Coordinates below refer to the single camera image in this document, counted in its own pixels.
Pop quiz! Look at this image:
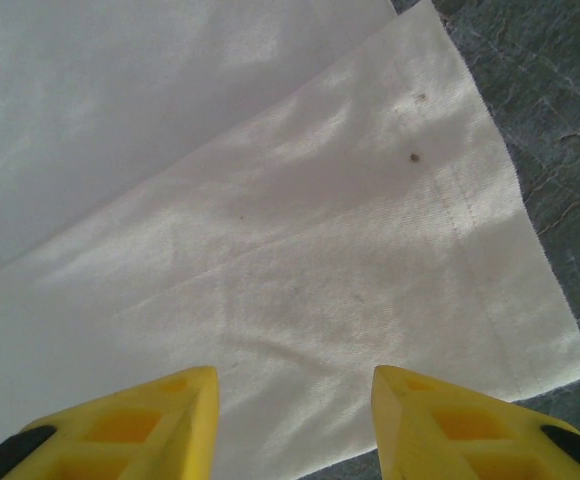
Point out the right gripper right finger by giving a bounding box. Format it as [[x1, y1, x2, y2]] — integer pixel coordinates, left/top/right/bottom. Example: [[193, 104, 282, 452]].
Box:
[[372, 364, 580, 480]]

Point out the white t-shirt with black print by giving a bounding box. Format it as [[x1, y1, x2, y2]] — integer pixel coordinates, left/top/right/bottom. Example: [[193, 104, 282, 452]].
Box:
[[0, 0, 580, 480]]

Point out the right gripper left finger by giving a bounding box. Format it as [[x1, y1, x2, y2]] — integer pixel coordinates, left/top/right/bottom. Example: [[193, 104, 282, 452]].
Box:
[[0, 365, 220, 480]]

